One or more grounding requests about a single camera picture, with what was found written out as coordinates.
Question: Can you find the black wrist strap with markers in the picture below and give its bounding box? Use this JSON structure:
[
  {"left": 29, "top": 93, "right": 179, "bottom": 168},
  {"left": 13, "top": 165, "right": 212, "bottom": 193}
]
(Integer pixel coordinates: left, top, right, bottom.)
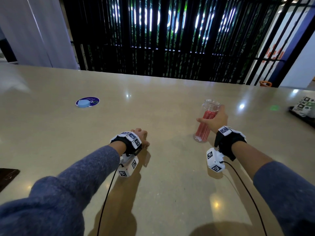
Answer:
[
  {"left": 110, "top": 131, "right": 143, "bottom": 157},
  {"left": 214, "top": 126, "right": 247, "bottom": 162}
]

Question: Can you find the person's right hand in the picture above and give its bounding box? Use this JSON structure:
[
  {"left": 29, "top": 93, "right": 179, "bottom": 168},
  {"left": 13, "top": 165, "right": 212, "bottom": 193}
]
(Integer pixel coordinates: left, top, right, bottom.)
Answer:
[{"left": 196, "top": 105, "right": 229, "bottom": 134}]

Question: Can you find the round purple sticker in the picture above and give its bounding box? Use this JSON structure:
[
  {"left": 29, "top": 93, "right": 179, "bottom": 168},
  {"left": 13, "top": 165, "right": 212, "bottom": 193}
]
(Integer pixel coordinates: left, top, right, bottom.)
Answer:
[{"left": 75, "top": 97, "right": 100, "bottom": 108}]

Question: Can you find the person's right forearm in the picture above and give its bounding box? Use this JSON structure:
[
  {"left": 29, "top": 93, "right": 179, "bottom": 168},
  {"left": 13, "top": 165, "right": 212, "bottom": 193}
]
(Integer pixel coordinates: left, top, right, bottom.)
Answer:
[{"left": 231, "top": 141, "right": 315, "bottom": 236}]

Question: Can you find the blue pillar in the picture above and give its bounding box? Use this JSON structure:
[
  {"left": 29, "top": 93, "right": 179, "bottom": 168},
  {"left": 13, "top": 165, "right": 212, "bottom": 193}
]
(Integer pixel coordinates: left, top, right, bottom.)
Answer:
[{"left": 268, "top": 7, "right": 315, "bottom": 88}]

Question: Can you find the clear plastic jar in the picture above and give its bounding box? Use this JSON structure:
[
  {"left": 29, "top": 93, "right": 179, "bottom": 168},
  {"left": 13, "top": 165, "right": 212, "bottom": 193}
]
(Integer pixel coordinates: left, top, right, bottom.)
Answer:
[{"left": 193, "top": 99, "right": 220, "bottom": 143}]

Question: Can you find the bundle of red straws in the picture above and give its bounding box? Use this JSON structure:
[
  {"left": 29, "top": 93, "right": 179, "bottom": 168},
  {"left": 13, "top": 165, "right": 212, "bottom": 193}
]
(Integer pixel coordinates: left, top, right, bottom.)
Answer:
[{"left": 195, "top": 110, "right": 217, "bottom": 142}]

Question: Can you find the dark flat object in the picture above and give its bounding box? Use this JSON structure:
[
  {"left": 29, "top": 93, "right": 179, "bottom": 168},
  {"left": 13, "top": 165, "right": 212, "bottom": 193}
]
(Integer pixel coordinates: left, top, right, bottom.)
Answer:
[{"left": 0, "top": 168, "right": 21, "bottom": 193}]

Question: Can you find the person's left hand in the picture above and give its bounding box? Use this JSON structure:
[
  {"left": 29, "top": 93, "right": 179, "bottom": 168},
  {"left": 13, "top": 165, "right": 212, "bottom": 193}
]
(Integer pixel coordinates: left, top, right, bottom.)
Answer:
[{"left": 131, "top": 128, "right": 150, "bottom": 148}]

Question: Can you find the black slatted fence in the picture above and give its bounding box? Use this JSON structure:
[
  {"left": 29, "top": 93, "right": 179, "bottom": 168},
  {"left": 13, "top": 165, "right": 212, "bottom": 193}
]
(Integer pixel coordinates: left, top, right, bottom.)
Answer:
[{"left": 62, "top": 0, "right": 315, "bottom": 88}]

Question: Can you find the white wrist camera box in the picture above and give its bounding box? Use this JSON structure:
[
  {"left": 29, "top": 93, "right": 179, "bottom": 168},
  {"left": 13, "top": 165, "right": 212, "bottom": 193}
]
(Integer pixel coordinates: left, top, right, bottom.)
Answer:
[
  {"left": 206, "top": 147, "right": 226, "bottom": 173},
  {"left": 119, "top": 154, "right": 139, "bottom": 178}
]

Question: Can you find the person's left forearm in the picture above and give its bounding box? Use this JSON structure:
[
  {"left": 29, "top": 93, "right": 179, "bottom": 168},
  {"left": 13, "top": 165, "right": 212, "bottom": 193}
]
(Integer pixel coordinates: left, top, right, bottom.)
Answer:
[{"left": 0, "top": 141, "right": 127, "bottom": 236}]

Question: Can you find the black cable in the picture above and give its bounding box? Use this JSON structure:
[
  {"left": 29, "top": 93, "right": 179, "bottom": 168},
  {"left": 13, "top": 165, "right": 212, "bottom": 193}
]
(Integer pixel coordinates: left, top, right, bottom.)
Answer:
[
  {"left": 96, "top": 164, "right": 123, "bottom": 236},
  {"left": 220, "top": 161, "right": 268, "bottom": 236}
]

